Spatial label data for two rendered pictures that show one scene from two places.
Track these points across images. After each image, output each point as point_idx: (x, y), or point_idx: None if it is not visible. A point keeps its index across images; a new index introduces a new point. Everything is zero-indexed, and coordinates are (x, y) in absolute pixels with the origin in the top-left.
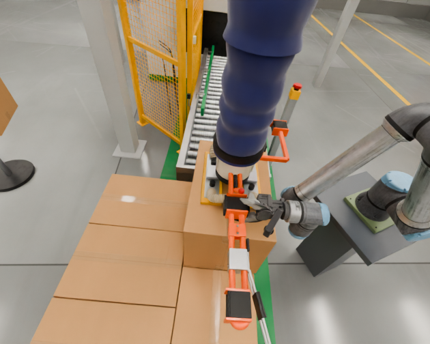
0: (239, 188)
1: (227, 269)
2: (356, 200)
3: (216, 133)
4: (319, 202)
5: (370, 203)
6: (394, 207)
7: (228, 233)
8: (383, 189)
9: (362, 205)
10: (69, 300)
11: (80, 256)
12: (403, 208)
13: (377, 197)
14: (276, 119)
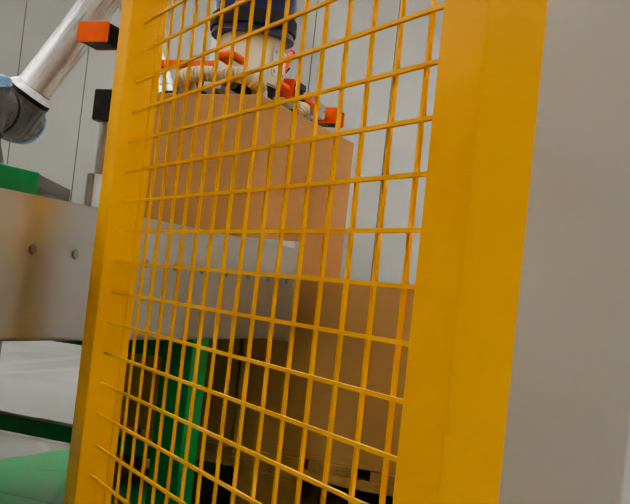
0: (293, 51)
1: (323, 118)
2: None
3: (294, 8)
4: (40, 181)
5: (0, 138)
6: (23, 109)
7: (310, 100)
8: (7, 96)
9: None
10: None
11: None
12: (49, 88)
13: (4, 118)
14: (99, 21)
